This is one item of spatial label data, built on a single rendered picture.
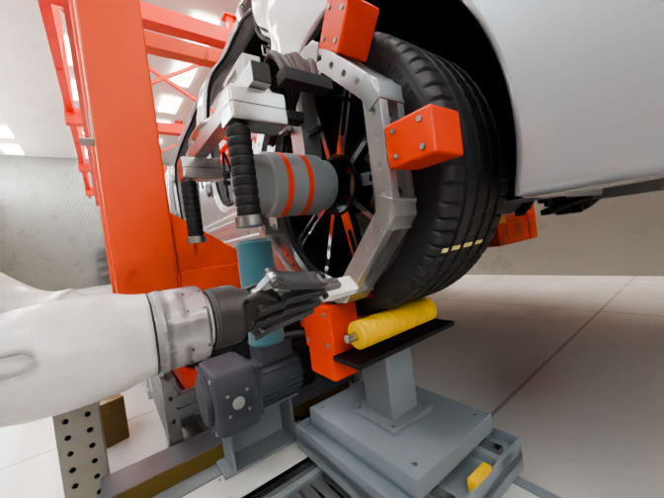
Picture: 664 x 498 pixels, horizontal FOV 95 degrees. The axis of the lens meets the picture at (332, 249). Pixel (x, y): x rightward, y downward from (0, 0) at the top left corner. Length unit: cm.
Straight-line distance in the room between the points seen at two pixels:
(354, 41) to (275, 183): 30
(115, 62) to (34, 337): 94
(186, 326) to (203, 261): 73
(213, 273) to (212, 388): 36
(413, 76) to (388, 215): 25
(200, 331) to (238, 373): 57
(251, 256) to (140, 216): 42
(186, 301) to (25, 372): 13
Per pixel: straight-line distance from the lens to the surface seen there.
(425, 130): 49
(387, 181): 52
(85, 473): 131
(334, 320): 69
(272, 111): 52
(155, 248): 105
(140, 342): 36
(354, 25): 69
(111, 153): 109
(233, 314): 38
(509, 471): 97
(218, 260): 110
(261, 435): 122
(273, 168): 64
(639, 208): 408
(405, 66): 65
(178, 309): 37
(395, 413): 91
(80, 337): 35
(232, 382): 92
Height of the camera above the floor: 71
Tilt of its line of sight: 1 degrees down
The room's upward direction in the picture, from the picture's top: 7 degrees counter-clockwise
